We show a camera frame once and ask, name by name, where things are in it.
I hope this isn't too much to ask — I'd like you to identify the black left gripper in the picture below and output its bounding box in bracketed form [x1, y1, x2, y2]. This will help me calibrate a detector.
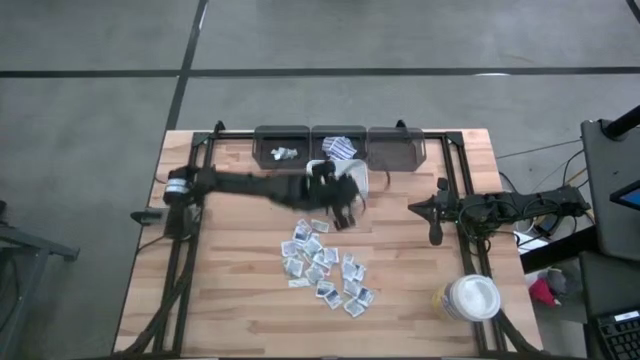
[303, 159, 364, 215]

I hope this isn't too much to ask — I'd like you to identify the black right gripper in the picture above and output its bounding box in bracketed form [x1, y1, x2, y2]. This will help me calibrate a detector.
[407, 177, 461, 247]

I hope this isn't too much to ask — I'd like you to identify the white plastic bin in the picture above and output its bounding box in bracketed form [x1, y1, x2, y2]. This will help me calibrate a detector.
[305, 158, 370, 211]

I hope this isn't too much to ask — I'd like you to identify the grey plastic bin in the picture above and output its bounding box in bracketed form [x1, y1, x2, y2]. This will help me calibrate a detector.
[367, 126, 428, 173]
[252, 125, 313, 171]
[310, 124, 370, 162]

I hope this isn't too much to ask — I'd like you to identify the disinfecting wipes canister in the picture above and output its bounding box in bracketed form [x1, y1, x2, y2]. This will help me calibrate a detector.
[432, 273, 502, 323]

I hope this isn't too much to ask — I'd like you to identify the white paper sheet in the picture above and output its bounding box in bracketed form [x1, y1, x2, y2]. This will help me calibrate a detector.
[514, 232, 550, 256]

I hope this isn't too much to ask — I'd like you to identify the red fabric item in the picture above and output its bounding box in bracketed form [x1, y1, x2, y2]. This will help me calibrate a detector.
[528, 279, 562, 308]

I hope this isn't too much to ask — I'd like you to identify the grey fabric item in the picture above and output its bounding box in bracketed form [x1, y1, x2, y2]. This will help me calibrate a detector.
[547, 268, 569, 296]

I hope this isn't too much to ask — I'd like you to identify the black side desk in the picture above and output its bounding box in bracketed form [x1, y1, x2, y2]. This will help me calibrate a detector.
[519, 118, 640, 321]

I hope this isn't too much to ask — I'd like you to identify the monitor with blue screen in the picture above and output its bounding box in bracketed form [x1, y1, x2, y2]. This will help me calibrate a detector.
[609, 180, 640, 211]

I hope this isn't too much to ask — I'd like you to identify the black pole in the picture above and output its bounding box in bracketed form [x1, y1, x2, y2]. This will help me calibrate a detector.
[602, 104, 640, 142]

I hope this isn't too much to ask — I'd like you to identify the black keyboard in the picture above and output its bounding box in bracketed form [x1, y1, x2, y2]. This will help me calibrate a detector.
[593, 309, 640, 360]

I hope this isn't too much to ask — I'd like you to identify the grey metal stand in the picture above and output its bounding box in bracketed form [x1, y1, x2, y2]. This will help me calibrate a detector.
[0, 199, 81, 360]

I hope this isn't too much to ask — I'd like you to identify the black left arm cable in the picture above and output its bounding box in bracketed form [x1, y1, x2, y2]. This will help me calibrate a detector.
[357, 169, 394, 214]

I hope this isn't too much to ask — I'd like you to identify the black aluminium table frame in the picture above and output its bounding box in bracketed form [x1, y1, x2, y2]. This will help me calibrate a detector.
[113, 119, 546, 359]

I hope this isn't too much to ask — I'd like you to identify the black floor cable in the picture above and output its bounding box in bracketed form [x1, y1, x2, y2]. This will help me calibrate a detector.
[494, 138, 584, 161]

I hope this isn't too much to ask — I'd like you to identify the yellow and black cable bundle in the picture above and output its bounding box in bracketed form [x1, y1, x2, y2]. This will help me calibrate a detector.
[559, 148, 597, 224]

